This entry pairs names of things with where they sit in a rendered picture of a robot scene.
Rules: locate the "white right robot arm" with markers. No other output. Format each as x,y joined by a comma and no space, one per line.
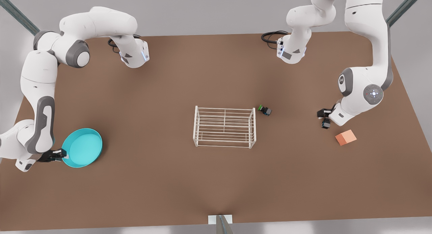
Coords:
37,92

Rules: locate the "pale frame post foot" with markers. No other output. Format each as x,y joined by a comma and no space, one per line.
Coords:
212,219

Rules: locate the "silver frame post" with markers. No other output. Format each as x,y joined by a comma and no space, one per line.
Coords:
18,14
223,225
405,7

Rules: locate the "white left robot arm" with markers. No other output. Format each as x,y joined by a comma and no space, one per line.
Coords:
366,31

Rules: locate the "orange box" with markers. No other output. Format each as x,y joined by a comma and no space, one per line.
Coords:
346,137

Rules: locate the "black green button switch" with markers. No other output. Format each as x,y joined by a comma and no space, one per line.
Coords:
265,110

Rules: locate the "teal round plate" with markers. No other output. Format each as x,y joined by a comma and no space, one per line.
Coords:
82,148

